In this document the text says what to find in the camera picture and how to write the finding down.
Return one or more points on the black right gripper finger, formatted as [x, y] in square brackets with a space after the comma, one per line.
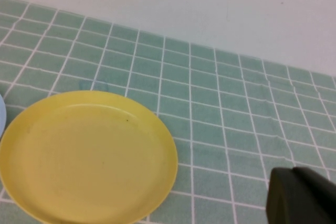
[302, 200]

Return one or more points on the yellow round plate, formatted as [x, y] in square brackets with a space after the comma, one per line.
[89, 155]

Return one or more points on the green white checkered tablecloth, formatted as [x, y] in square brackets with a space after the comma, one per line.
[223, 103]

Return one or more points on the light blue round plate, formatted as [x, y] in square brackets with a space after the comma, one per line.
[2, 116]

